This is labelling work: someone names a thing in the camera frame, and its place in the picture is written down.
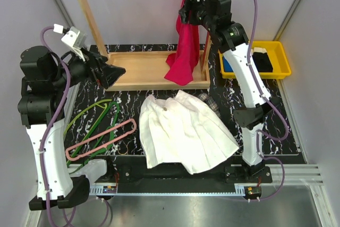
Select lime green hanger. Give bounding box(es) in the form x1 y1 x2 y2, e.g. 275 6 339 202
64 99 121 159

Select folded blue cloth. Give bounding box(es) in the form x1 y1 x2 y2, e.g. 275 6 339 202
222 57 233 73

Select navy plaid skirt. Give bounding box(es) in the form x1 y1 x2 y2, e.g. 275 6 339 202
197 93 221 118

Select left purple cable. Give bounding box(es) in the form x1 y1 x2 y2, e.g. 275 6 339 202
38 26 113 227

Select wooden clothes rack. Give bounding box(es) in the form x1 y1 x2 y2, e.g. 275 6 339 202
78 0 212 91

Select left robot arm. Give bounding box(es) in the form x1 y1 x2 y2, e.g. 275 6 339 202
18 46 126 211

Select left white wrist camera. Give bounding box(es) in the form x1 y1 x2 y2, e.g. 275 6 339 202
53 24 87 62

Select yellow plastic tray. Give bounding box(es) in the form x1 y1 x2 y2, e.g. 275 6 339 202
219 41 292 80

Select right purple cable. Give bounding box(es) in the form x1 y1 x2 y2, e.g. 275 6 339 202
207 0 289 203

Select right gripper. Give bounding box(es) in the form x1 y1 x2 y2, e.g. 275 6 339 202
177 0 215 33

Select dark green hanger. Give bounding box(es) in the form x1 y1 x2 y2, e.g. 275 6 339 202
71 101 121 174

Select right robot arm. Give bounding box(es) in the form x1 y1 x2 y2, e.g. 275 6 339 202
179 0 277 183

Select pale pink hanger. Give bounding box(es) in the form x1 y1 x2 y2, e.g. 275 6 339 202
65 118 137 162

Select purple cable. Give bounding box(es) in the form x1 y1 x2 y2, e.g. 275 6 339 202
38 26 113 227
207 0 289 203

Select white pink garment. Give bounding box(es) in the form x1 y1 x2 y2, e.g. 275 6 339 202
139 90 239 174

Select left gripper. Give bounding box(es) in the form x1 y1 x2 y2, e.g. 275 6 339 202
50 45 125 90

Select folded black cloth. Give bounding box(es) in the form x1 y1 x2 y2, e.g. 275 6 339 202
251 47 273 73

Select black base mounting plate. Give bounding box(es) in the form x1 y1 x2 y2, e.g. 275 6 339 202
102 156 273 184

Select magenta pink shirt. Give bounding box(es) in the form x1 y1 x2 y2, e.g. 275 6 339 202
164 16 200 86

